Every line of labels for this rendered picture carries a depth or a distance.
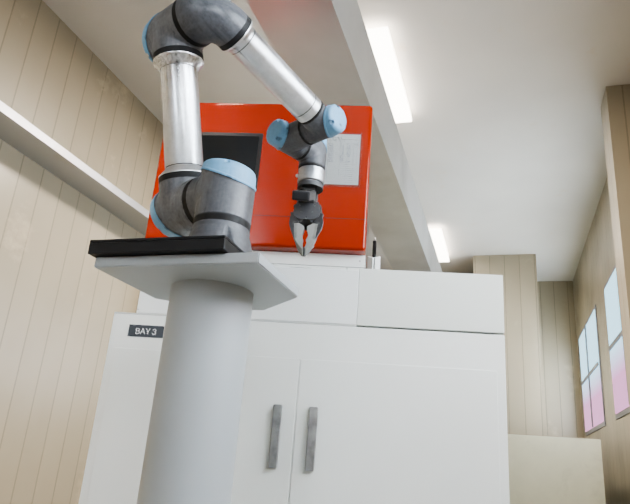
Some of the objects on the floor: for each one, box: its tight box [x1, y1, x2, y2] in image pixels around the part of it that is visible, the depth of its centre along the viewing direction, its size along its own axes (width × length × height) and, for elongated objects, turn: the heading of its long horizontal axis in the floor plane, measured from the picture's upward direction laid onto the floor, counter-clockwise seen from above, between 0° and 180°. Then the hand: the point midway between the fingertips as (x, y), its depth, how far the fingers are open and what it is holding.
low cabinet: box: [508, 434, 606, 504], centre depth 641 cm, size 200×235×88 cm
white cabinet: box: [78, 313, 510, 504], centre depth 162 cm, size 64×96×82 cm, turn 97°
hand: (303, 250), depth 158 cm, fingers closed
